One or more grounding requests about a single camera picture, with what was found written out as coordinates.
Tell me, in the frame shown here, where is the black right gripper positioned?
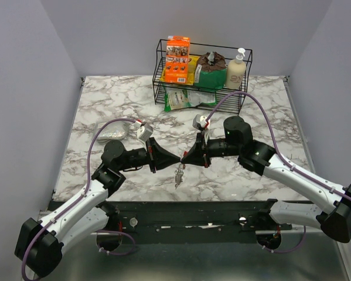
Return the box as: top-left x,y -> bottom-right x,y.
180,131 -> 241,169

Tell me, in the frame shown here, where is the black wire shelf rack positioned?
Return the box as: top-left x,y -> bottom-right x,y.
152,39 -> 253,115

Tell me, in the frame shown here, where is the yellow snack bag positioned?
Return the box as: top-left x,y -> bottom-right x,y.
160,55 -> 200,85

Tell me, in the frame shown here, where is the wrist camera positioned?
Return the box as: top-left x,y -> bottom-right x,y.
137,123 -> 154,142
192,114 -> 209,131

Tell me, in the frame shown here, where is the green white snack bag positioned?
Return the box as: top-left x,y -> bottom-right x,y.
164,88 -> 217,112

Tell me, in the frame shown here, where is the green brown bag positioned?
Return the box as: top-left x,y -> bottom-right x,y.
193,51 -> 227,91

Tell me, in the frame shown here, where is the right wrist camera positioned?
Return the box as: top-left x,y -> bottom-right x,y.
192,114 -> 209,131

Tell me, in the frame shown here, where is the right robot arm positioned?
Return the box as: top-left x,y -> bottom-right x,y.
181,116 -> 351,243

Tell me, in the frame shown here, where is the orange product box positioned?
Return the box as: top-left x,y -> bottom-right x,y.
164,36 -> 190,84

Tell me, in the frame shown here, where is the cream lotion pump bottle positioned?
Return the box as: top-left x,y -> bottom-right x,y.
225,47 -> 246,90

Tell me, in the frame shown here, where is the silver glitter pouch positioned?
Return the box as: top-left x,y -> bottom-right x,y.
96,121 -> 130,143

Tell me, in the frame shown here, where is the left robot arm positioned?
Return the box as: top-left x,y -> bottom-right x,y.
14,137 -> 180,280

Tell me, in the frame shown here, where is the steel key organizer red handle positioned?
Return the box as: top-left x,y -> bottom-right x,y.
175,163 -> 186,189

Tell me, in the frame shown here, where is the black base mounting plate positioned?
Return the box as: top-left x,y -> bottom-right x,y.
96,199 -> 292,249

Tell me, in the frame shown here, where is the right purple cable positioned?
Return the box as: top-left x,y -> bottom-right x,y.
204,91 -> 351,238

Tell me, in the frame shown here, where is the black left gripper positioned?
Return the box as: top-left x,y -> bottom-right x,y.
117,137 -> 180,173

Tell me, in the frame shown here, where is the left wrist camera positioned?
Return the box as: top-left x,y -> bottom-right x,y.
137,123 -> 154,142

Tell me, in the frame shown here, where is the aluminium rail frame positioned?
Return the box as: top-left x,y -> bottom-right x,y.
19,76 -> 351,281

